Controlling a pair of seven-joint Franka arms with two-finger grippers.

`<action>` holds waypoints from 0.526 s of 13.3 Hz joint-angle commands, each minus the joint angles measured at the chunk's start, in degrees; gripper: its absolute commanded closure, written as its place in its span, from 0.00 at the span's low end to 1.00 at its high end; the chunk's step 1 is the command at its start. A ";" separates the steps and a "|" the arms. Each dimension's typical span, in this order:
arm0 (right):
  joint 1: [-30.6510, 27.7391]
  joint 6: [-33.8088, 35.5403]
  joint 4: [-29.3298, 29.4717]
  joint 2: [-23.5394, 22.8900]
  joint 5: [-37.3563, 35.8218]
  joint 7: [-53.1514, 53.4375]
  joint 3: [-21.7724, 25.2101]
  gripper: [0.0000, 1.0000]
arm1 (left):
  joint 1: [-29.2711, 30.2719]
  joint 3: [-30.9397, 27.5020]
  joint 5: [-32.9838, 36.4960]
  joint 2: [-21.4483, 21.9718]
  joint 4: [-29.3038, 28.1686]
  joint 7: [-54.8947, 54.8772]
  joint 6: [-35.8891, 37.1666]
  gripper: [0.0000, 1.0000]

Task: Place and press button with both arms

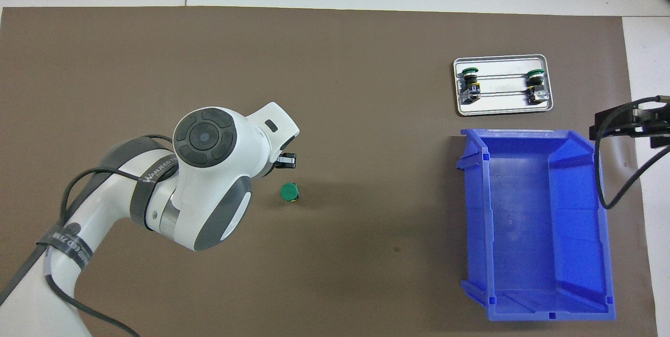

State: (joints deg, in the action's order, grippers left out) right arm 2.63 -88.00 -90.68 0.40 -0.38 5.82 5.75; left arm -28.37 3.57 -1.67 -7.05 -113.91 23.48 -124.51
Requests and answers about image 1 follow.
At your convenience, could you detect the green push button switch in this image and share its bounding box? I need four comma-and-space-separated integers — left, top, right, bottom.
459, 66, 482, 104
525, 69, 550, 105
279, 182, 301, 204

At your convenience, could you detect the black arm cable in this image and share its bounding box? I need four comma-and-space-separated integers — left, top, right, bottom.
595, 95, 670, 210
0, 133, 178, 337

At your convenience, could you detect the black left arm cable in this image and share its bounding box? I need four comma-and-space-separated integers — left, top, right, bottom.
0, 133, 178, 337

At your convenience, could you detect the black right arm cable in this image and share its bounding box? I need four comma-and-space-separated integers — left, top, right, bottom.
595, 95, 670, 210

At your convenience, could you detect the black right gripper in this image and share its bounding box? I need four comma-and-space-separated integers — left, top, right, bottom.
589, 103, 670, 150

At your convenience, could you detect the silver metal tray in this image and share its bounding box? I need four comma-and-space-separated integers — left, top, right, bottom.
453, 54, 554, 117

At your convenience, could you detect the blue plastic storage bin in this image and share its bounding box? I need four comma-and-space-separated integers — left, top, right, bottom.
456, 128, 616, 322

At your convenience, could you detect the brown table mat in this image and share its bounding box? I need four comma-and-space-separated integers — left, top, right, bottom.
0, 6, 657, 337

